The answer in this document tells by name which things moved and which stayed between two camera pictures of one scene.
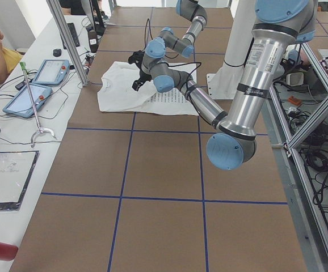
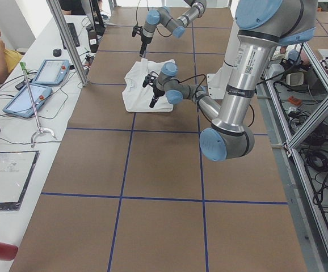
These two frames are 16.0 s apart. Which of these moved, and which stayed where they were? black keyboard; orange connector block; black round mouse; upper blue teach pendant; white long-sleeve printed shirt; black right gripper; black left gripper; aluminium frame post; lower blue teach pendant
Moved: black right gripper; white long-sleeve printed shirt; black left gripper
Stayed: aluminium frame post; orange connector block; black round mouse; upper blue teach pendant; lower blue teach pendant; black keyboard
